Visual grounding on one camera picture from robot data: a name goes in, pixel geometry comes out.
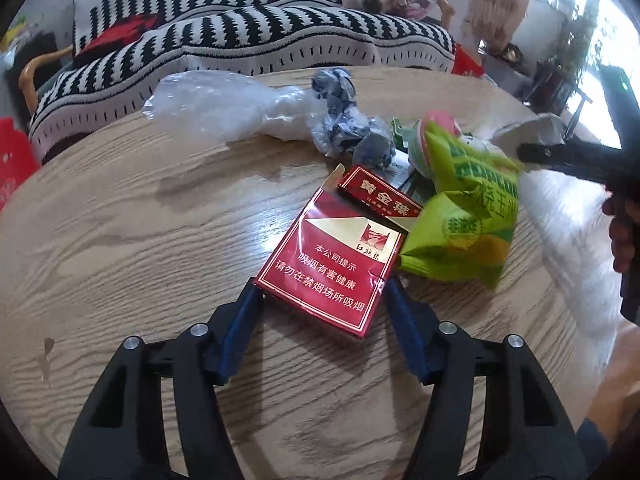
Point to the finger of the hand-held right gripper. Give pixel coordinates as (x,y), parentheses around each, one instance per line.
(565,157)

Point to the pink cloth toy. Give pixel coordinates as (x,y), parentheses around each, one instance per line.
(417,0)

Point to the green and white packet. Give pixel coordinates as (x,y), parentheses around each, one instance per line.
(400,135)

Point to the red cushion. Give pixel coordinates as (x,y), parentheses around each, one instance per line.
(120,32)

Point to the small red gold cigarette pack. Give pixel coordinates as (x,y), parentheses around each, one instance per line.
(380,192)

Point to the white paper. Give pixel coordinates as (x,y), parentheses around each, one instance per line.
(540,127)

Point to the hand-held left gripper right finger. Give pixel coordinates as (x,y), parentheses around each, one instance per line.
(406,332)

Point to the potted plant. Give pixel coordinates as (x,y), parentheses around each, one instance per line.
(575,45)

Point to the sofa with wooden armrest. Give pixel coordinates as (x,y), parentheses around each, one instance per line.
(37,62)

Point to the small red bag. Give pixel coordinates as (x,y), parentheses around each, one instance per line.
(467,62)

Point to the dark wooden stool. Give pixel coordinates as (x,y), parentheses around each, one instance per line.
(547,85)

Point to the beige curtain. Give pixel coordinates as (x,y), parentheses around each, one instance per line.
(502,0)

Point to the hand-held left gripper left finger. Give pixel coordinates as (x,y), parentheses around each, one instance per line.
(240,330)

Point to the grey wrapper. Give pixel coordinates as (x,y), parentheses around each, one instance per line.
(332,85)
(350,135)

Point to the black and white striped sofa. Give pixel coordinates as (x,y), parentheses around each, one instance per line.
(240,30)

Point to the green snack bag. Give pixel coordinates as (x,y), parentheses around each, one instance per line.
(460,230)

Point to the clear plastic bag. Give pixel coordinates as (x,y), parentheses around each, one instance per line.
(215,105)

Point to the pink and green wrapper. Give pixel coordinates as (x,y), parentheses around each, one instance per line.
(440,122)

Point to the large red cigarette pack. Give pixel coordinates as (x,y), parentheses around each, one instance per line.
(320,270)

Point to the person's right hand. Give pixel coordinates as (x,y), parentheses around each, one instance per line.
(620,237)

